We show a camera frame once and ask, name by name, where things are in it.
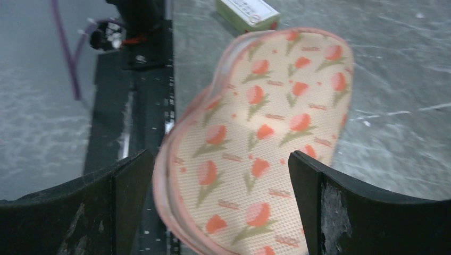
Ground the pink tulip-print laundry bag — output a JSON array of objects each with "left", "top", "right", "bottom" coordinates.
[{"left": 153, "top": 28, "right": 354, "bottom": 254}]

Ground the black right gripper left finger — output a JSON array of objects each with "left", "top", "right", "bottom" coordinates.
[{"left": 1, "top": 150, "right": 153, "bottom": 254}]

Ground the white green card label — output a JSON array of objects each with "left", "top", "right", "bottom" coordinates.
[{"left": 215, "top": 0, "right": 280, "bottom": 33}]

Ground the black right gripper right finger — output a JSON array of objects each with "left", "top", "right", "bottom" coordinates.
[{"left": 288, "top": 151, "right": 450, "bottom": 254}]

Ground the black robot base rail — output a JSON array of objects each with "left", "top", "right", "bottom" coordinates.
[{"left": 83, "top": 1, "right": 181, "bottom": 254}]

